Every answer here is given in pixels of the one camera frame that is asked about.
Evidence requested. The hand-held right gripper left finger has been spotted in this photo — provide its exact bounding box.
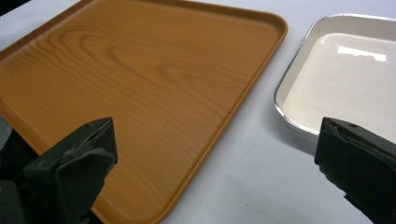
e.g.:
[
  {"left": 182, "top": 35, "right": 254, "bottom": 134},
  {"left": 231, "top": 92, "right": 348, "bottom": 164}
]
[{"left": 22, "top": 117, "right": 119, "bottom": 224}]

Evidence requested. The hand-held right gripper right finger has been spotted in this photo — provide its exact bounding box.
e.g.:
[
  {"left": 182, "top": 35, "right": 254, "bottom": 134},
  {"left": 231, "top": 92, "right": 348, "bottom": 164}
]
[{"left": 314, "top": 117, "right": 396, "bottom": 224}]

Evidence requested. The white square tray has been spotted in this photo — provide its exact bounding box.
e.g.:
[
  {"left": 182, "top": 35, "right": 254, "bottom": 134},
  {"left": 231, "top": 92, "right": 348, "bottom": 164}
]
[{"left": 274, "top": 13, "right": 396, "bottom": 145}]

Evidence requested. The wood-grain brown tray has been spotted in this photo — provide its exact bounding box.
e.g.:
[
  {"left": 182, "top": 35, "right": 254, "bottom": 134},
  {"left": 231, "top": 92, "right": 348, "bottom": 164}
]
[{"left": 0, "top": 0, "right": 289, "bottom": 224}]

